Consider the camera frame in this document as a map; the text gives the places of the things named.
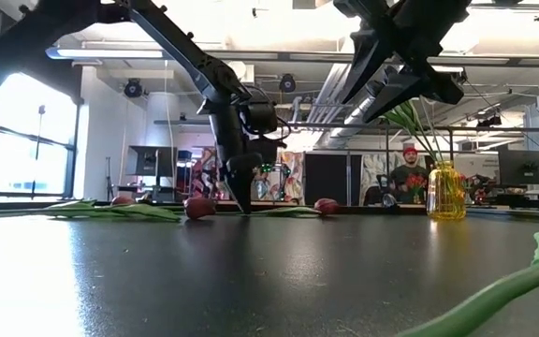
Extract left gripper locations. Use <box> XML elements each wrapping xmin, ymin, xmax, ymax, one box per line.
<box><xmin>220</xmin><ymin>138</ymin><xmax>280</xmax><ymax>214</ymax></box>

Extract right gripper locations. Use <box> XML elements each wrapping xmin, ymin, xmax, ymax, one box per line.
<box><xmin>334</xmin><ymin>0</ymin><xmax>472</xmax><ymax>122</ymax></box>

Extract green stems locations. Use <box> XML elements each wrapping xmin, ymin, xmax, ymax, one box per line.
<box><xmin>381</xmin><ymin>105</ymin><xmax>439</xmax><ymax>163</ymax></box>

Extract red artificial tulip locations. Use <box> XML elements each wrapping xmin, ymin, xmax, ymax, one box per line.
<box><xmin>393</xmin><ymin>229</ymin><xmax>539</xmax><ymax>337</ymax></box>
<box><xmin>39</xmin><ymin>196</ymin><xmax>218</xmax><ymax>223</ymax></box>
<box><xmin>243</xmin><ymin>198</ymin><xmax>341</xmax><ymax>218</ymax></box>
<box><xmin>0</xmin><ymin>195</ymin><xmax>138</xmax><ymax>219</ymax></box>

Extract yellow glass vase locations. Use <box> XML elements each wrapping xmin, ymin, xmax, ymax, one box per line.
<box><xmin>427</xmin><ymin>160</ymin><xmax>467</xmax><ymax>221</ymax></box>

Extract black partition panel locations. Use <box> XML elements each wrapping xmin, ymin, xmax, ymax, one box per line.
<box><xmin>304</xmin><ymin>153</ymin><xmax>363</xmax><ymax>207</ymax></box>

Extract round black ceiling speaker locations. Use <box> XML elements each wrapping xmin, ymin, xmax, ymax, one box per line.
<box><xmin>123</xmin><ymin>78</ymin><xmax>143</xmax><ymax>98</ymax></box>
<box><xmin>278</xmin><ymin>73</ymin><xmax>298</xmax><ymax>94</ymax></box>

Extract grey screen on stand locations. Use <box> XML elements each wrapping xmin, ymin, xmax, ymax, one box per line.
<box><xmin>126</xmin><ymin>145</ymin><xmax>178</xmax><ymax>178</ymax></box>

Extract person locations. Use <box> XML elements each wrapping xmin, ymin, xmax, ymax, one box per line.
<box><xmin>388</xmin><ymin>146</ymin><xmax>432</xmax><ymax>206</ymax></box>

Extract red flower bouquet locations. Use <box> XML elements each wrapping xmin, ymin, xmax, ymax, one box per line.
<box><xmin>404</xmin><ymin>173</ymin><xmax>428</xmax><ymax>205</ymax></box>

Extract white ceiling projector box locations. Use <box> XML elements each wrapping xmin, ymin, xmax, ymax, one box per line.
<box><xmin>229</xmin><ymin>61</ymin><xmax>255</xmax><ymax>85</ymax></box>

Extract black computer monitor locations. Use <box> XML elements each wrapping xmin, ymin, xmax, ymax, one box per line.
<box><xmin>498</xmin><ymin>149</ymin><xmax>539</xmax><ymax>187</ymax></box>

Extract long ceiling light fixture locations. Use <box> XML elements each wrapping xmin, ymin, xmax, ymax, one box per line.
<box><xmin>47</xmin><ymin>46</ymin><xmax>166</xmax><ymax>60</ymax></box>

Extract colourful wall mural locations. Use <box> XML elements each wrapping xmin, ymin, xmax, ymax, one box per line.
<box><xmin>189</xmin><ymin>148</ymin><xmax>306</xmax><ymax>202</ymax></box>

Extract silver ventilation duct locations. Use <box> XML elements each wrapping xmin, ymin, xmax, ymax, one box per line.
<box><xmin>306</xmin><ymin>63</ymin><xmax>383</xmax><ymax>141</ymax></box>

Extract black overhead frame rail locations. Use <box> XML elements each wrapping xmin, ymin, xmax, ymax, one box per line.
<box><xmin>153</xmin><ymin>120</ymin><xmax>539</xmax><ymax>132</ymax></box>

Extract black metal table frame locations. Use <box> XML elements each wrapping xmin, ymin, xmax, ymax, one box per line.
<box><xmin>0</xmin><ymin>198</ymin><xmax>539</xmax><ymax>216</ymax></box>

